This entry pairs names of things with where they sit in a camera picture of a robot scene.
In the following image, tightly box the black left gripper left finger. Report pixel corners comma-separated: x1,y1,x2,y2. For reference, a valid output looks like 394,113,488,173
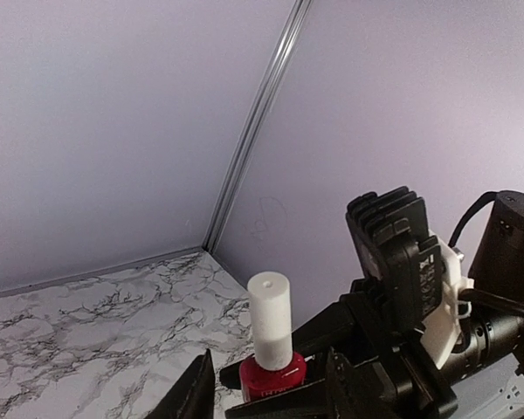
149,349,215,419

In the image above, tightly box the white nail polish brush cap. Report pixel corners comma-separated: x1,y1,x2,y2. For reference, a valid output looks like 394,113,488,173
247,271,293,371

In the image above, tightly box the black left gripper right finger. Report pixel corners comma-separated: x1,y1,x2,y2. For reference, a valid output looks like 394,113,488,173
325,348,399,419

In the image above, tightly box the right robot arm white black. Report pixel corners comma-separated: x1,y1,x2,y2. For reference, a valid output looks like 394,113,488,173
225,187,524,418

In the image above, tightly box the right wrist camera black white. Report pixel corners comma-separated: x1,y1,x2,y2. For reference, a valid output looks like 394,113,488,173
346,186,474,368

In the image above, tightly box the right aluminium corner post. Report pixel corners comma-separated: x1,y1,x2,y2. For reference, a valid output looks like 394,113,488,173
202,0,313,254

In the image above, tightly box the red nail polish bottle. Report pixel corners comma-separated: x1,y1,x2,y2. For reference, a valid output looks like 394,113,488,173
239,353,307,402

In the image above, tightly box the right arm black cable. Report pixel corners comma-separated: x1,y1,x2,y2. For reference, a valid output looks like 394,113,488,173
447,190,524,324

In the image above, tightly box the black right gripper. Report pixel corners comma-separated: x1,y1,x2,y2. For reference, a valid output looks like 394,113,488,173
219,285,458,418

